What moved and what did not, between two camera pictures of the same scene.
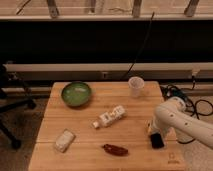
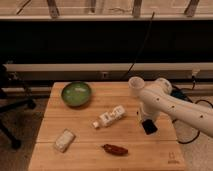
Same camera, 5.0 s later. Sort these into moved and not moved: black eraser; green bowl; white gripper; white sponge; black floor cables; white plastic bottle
Moved: white gripper; black eraser
Not moved: white sponge; green bowl; white plastic bottle; black floor cables
